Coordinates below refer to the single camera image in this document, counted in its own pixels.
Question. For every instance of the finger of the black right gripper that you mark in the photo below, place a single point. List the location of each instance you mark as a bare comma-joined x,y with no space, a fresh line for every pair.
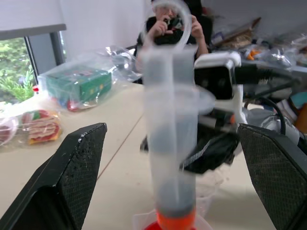
145,146

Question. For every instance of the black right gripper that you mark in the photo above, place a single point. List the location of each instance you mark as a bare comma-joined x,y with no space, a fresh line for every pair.
220,119

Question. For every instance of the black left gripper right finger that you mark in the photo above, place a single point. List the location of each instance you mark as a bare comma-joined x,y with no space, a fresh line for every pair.
275,172

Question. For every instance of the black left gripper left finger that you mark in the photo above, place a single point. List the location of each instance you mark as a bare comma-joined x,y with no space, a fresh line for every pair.
60,172

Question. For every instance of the large clear plastic syringe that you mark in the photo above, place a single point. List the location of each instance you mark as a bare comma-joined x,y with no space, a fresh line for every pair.
171,148

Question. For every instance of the black handheld camera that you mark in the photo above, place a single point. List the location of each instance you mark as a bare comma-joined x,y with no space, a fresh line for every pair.
176,22

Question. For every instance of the clear cup with red liquid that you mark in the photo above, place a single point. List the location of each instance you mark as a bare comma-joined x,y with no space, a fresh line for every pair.
149,221

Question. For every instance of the person's right hand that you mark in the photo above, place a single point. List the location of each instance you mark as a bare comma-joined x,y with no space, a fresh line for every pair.
160,26

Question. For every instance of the person's left hand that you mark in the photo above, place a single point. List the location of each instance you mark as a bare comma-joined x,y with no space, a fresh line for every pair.
197,27

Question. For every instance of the red yellow snack packet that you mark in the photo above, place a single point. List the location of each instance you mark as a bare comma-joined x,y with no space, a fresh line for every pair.
42,127

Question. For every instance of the orange object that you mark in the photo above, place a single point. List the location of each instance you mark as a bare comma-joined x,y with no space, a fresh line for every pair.
302,119

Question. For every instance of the clear bagged red snack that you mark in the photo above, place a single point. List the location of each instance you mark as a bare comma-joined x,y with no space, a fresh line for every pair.
7,131

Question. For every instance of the teal object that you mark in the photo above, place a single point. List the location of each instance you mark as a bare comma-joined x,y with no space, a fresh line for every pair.
299,99

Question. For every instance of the green printed cardboard box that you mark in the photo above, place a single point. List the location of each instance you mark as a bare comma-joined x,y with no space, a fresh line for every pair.
81,82

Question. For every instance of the green box in bag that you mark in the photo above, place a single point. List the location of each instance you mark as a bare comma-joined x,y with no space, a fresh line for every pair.
112,60

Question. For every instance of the brown cardboard box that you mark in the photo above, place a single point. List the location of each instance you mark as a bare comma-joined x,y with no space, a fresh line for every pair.
239,31

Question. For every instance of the person in black clothes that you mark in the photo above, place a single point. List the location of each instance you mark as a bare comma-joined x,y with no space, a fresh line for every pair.
204,26

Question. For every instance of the white window roller blind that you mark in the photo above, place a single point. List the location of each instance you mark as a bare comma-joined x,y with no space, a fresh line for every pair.
28,14

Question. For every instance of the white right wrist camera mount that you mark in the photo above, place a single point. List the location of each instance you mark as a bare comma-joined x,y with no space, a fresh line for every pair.
216,61

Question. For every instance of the dark grey window frame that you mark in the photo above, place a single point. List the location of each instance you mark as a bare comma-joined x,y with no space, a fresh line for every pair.
43,52

